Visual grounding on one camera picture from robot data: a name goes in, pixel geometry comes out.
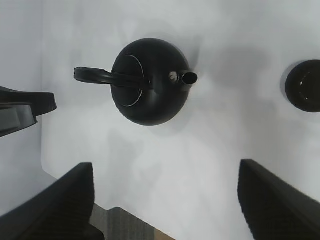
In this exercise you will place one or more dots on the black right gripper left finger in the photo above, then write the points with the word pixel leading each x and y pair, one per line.
pixel 60 212

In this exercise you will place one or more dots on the small black teacup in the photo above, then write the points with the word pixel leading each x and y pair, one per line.
pixel 302 86

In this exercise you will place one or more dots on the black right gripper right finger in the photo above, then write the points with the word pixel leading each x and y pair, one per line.
pixel 273 209

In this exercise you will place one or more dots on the black round teapot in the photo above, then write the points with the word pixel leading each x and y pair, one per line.
pixel 150 81

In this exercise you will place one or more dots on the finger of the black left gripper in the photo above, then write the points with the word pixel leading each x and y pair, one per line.
pixel 41 102
pixel 14 118

